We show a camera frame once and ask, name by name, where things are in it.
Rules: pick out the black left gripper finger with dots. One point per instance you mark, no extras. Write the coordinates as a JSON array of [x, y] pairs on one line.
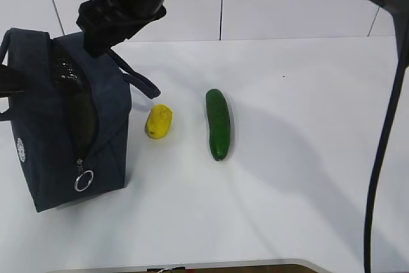
[[12, 82]]

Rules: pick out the green cucumber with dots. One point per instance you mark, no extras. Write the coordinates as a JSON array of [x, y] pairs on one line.
[[219, 123]]

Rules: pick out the navy blue lunch bag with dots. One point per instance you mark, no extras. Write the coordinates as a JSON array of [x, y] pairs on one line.
[[70, 118]]

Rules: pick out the yellow lemon toy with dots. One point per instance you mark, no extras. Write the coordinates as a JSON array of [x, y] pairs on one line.
[[159, 121]]

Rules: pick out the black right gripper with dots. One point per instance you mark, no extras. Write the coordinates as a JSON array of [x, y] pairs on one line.
[[106, 23]]

